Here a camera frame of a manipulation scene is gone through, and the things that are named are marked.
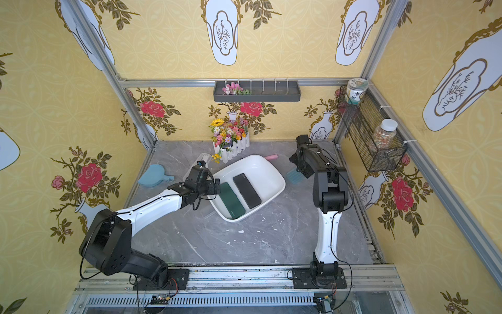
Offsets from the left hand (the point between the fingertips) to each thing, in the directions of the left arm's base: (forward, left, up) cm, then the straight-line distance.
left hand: (204, 182), depth 91 cm
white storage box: (+7, -30, -8) cm, 31 cm away
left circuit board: (-43, +13, -12) cm, 47 cm away
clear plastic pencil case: (+23, +5, -9) cm, 25 cm away
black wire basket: (+25, -78, +15) cm, 83 cm away
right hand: (+13, -52, -5) cm, 53 cm away
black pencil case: (0, -20, -9) cm, 22 cm away
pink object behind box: (+21, -35, -8) cm, 41 cm away
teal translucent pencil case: (+7, -46, -7) cm, 47 cm away
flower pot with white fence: (+24, -12, +6) cm, 27 cm away
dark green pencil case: (-10, -15, -7) cm, 19 cm away
